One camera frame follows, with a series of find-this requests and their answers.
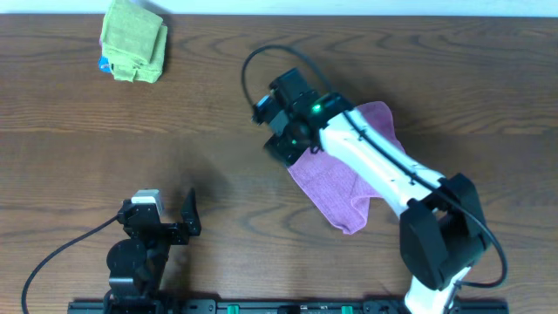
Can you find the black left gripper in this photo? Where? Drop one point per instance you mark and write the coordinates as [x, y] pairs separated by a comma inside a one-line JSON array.
[[181, 232]]

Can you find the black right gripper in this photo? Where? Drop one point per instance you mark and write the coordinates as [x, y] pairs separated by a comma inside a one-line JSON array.
[[276, 147]]

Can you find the purple microfiber cloth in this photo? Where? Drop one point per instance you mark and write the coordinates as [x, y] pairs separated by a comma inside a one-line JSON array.
[[339, 193]]

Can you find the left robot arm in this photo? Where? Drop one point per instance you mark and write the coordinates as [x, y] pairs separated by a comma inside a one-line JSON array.
[[137, 263]]

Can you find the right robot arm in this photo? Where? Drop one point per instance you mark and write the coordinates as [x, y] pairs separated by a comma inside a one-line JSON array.
[[442, 228]]

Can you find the green folded cloth lower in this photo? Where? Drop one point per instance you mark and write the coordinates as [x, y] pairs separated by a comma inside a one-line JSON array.
[[149, 72]]

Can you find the green folded cloth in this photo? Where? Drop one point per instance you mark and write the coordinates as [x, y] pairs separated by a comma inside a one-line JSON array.
[[149, 72], [129, 33]]

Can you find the blue folded cloth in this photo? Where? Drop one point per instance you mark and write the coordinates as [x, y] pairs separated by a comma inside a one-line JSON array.
[[104, 64]]

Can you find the green folded cloth top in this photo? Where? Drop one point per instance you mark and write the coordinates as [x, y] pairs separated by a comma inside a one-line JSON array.
[[129, 33]]

